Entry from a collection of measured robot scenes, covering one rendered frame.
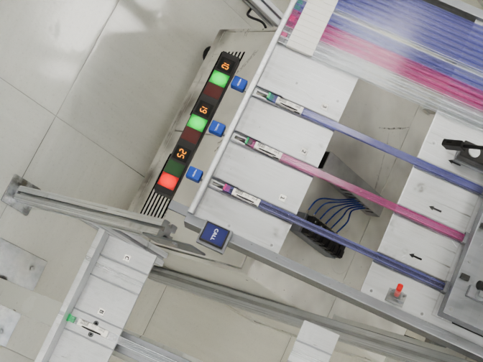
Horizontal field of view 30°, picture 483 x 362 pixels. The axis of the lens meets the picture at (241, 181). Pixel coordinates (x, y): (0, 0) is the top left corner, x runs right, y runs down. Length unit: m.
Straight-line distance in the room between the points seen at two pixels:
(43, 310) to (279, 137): 0.69
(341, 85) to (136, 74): 0.84
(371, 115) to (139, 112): 0.69
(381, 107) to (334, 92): 0.47
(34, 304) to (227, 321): 0.94
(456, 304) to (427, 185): 0.26
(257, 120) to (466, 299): 0.56
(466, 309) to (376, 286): 0.18
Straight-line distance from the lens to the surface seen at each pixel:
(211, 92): 1.93
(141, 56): 2.62
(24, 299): 2.22
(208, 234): 1.79
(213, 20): 2.79
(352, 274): 2.38
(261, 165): 1.87
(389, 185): 2.44
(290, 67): 1.95
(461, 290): 1.82
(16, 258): 2.46
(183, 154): 1.89
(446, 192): 1.92
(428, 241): 1.88
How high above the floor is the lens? 2.14
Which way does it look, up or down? 48 degrees down
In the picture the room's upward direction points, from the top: 99 degrees clockwise
